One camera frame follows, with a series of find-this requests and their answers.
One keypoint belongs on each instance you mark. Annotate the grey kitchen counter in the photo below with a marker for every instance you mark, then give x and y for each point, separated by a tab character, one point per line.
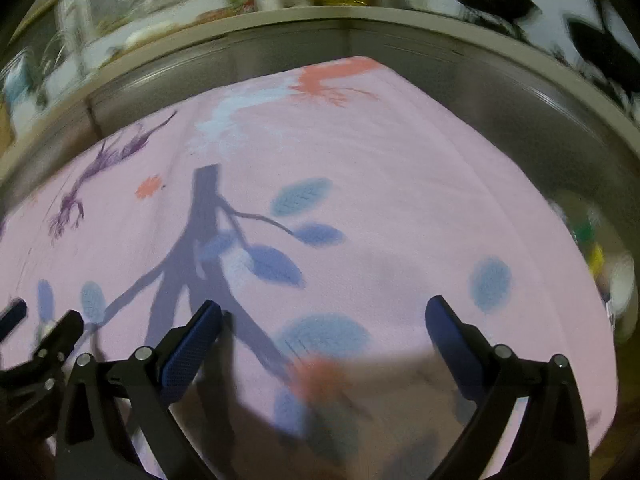
450	45

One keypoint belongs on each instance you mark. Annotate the pink floral blanket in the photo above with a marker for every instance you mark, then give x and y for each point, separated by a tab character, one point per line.
400	160

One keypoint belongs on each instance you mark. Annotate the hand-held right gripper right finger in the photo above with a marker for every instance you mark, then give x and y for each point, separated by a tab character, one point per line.
452	345

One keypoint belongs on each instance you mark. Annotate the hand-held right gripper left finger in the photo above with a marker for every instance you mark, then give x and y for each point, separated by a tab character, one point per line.
192	345

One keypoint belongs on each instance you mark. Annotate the trash bin with white bag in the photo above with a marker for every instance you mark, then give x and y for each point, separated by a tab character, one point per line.
620	280

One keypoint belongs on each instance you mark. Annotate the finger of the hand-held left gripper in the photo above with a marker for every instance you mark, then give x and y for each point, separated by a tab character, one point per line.
62	337
12	317

